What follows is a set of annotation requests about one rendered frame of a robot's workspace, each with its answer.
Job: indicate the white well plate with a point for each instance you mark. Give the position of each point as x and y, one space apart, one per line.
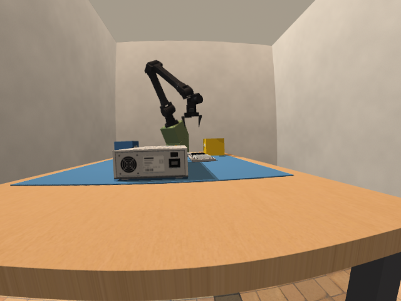
202 156

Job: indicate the blue open-top bin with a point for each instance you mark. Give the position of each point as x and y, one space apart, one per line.
125 144

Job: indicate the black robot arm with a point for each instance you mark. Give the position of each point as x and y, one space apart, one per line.
184 90

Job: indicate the blue flat mat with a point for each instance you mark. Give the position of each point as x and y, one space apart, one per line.
225 168

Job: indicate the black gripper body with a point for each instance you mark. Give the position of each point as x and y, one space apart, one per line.
194 114

